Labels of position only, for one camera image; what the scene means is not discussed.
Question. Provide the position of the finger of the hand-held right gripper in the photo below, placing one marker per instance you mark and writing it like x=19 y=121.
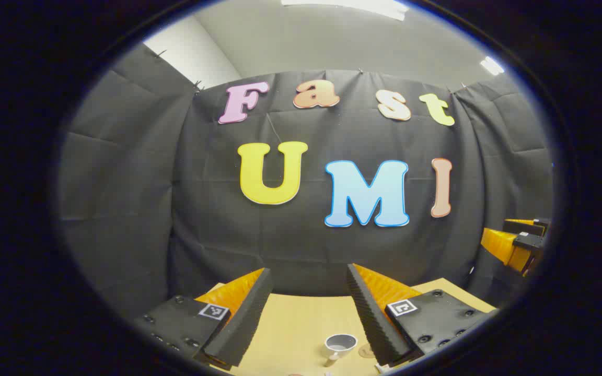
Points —
x=528 y=244
x=541 y=226

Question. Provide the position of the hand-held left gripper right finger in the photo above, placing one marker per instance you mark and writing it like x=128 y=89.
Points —
x=377 y=329

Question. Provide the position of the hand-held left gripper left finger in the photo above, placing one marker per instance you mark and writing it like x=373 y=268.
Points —
x=243 y=324

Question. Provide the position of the round wooden coaster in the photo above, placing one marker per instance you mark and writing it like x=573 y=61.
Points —
x=366 y=351

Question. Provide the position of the light wooden desktop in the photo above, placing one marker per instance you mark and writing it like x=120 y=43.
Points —
x=301 y=324

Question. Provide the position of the small ceiling light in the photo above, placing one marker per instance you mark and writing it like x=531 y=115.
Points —
x=491 y=66

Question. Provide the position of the long ceiling light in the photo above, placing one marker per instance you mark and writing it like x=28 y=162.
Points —
x=353 y=6

